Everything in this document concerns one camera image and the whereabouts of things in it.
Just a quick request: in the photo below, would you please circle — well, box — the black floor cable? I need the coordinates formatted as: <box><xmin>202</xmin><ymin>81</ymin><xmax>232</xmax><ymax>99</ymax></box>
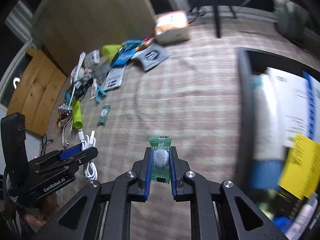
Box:
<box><xmin>39</xmin><ymin>133</ymin><xmax>54</xmax><ymax>157</ymax></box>

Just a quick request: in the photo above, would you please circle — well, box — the white tube blue cap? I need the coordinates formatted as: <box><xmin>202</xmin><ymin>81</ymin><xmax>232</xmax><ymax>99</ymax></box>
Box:
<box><xmin>251</xmin><ymin>74</ymin><xmax>286</xmax><ymax>190</ymax></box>

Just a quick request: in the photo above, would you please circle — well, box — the black tray bin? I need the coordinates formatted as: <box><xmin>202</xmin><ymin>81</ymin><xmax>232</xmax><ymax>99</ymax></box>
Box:
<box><xmin>235</xmin><ymin>45</ymin><xmax>320</xmax><ymax>233</ymax></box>

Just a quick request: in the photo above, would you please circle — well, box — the white blue long box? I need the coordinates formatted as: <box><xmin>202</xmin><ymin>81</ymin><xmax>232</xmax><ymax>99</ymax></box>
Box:
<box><xmin>303</xmin><ymin>72</ymin><xmax>319</xmax><ymax>143</ymax></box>

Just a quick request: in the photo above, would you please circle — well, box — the cardboard parcel box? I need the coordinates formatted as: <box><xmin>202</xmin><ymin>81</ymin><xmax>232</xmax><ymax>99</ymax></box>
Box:
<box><xmin>155</xmin><ymin>10</ymin><xmax>190</xmax><ymax>45</ymax></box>

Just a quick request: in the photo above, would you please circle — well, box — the thin white earphone cable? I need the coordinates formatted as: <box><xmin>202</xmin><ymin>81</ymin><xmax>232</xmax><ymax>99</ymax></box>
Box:
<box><xmin>61</xmin><ymin>119</ymin><xmax>74</xmax><ymax>149</ymax></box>

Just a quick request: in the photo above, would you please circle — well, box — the grey T3 sachet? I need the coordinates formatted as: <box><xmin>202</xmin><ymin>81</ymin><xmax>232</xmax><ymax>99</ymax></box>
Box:
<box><xmin>131</xmin><ymin>43</ymin><xmax>171</xmax><ymax>72</ymax></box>

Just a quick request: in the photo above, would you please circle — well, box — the lime green tube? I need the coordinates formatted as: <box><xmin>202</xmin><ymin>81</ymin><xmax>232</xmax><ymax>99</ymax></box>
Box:
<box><xmin>72</xmin><ymin>99</ymin><xmax>83</xmax><ymax>129</ymax></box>

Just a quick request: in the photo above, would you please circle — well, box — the green mint candy packet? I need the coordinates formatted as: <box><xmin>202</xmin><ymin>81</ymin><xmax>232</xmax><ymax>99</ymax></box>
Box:
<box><xmin>149</xmin><ymin>137</ymin><xmax>172</xmax><ymax>184</ymax></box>

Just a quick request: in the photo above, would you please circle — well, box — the white bead cluster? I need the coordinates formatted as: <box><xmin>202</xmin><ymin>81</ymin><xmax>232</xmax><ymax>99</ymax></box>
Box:
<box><xmin>58</xmin><ymin>103</ymin><xmax>72</xmax><ymax>115</ymax></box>

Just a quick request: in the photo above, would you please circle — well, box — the blue snack packet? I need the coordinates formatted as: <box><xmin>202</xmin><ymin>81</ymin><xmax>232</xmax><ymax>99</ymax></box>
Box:
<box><xmin>111</xmin><ymin>44</ymin><xmax>136</xmax><ymax>67</ymax></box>

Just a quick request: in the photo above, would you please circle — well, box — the blue plastic clothespin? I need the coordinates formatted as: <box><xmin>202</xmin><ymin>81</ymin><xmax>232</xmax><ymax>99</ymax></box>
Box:
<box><xmin>95</xmin><ymin>85</ymin><xmax>107</xmax><ymax>104</ymax></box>

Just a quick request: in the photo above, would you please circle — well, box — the pink bottle grey cap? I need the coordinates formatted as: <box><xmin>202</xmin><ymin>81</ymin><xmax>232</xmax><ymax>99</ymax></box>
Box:
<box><xmin>285</xmin><ymin>193</ymin><xmax>318</xmax><ymax>240</ymax></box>

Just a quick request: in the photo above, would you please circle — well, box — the patterned tissue pack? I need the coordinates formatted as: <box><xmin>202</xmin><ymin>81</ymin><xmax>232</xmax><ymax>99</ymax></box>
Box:
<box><xmin>84</xmin><ymin>50</ymin><xmax>100</xmax><ymax>68</ymax></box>

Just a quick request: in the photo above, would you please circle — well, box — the wooden board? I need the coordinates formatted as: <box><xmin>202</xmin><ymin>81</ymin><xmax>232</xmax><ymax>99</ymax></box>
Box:
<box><xmin>7</xmin><ymin>47</ymin><xmax>67</xmax><ymax>135</ymax></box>

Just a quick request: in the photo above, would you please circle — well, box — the small cream lotion tube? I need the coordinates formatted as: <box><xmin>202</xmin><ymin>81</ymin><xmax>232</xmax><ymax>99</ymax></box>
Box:
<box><xmin>90</xmin><ymin>78</ymin><xmax>98</xmax><ymax>100</ymax></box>

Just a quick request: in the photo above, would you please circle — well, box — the white long strap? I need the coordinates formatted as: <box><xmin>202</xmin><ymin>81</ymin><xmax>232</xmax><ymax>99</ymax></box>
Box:
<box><xmin>65</xmin><ymin>51</ymin><xmax>87</xmax><ymax>106</ymax></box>

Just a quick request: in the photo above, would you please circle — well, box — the white blue label card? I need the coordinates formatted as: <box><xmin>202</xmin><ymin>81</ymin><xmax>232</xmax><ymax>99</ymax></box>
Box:
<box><xmin>103</xmin><ymin>66</ymin><xmax>126</xmax><ymax>91</ymax></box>

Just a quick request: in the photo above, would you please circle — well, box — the white paper booklet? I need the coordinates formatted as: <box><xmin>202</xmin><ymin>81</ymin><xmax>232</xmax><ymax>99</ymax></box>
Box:
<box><xmin>267</xmin><ymin>67</ymin><xmax>309</xmax><ymax>148</ymax></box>

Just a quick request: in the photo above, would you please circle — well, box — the white USB cable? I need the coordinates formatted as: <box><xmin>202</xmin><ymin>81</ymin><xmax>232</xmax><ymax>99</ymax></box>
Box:
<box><xmin>77</xmin><ymin>129</ymin><xmax>99</xmax><ymax>182</ymax></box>

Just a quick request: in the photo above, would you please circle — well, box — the yellow black box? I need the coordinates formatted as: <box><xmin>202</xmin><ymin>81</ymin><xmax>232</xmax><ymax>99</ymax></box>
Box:
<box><xmin>276</xmin><ymin>132</ymin><xmax>320</xmax><ymax>202</ymax></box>

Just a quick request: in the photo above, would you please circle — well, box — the black coiled cable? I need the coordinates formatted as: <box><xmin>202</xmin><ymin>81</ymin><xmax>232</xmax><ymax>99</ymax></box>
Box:
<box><xmin>74</xmin><ymin>78</ymin><xmax>94</xmax><ymax>100</ymax></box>

